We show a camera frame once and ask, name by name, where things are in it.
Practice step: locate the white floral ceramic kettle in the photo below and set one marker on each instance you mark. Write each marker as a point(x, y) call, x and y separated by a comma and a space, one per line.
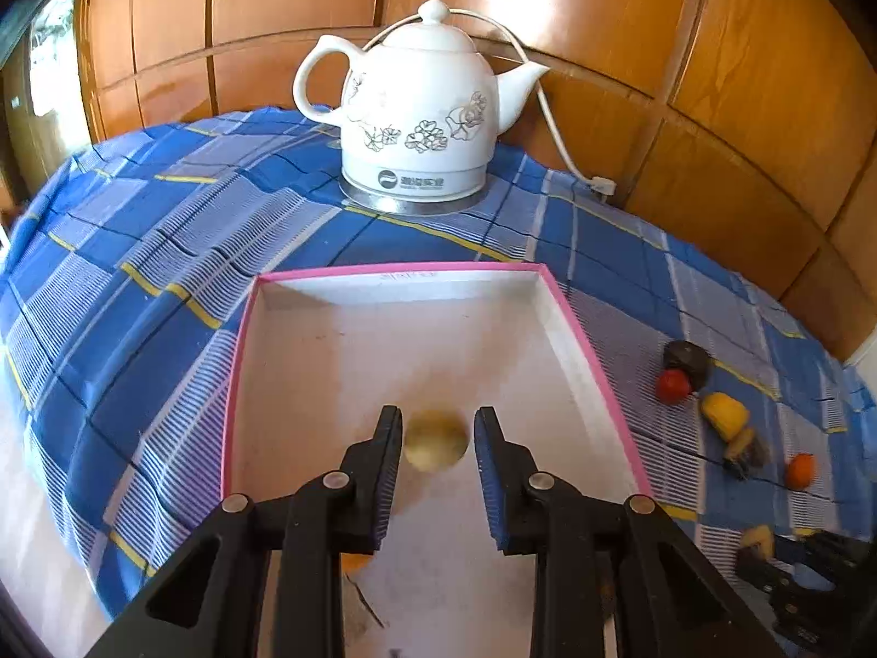
point(411, 103)

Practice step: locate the large orange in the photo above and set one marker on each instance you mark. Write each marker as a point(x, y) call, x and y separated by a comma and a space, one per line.
point(356, 560)

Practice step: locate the small orange kumquat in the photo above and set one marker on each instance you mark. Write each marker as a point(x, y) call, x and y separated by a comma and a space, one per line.
point(799, 471)

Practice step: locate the white box with pink rim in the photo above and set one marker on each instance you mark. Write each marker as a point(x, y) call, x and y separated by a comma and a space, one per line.
point(411, 343)

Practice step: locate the pale yellow cut chunk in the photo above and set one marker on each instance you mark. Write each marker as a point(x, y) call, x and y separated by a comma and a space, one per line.
point(760, 539)

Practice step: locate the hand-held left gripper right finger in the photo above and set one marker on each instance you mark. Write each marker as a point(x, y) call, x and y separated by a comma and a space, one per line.
point(492, 486)

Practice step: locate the blue plaid tablecloth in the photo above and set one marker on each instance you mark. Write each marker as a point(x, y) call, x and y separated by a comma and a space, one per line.
point(137, 253)

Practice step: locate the tan longan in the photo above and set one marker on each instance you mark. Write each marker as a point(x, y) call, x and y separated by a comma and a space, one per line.
point(438, 442)

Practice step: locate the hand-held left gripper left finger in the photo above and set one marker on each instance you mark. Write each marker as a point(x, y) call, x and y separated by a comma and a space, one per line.
point(384, 486)

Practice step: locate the round metal kettle base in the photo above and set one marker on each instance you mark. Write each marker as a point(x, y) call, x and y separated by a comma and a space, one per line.
point(411, 205)

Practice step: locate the wooden panelled wardrobe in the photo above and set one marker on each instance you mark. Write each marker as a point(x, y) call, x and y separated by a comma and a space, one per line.
point(274, 0)

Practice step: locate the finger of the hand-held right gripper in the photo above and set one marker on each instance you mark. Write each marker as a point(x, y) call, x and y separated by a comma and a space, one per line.
point(832, 550)
point(764, 572)

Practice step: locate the glazed wooden door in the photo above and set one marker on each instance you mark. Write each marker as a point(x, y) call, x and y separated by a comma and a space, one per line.
point(55, 48)

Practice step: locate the dark brown chocolate pastry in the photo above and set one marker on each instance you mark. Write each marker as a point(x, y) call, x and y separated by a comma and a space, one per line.
point(690, 358)

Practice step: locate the red cherry tomato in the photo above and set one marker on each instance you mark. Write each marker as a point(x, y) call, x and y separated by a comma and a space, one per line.
point(673, 387)

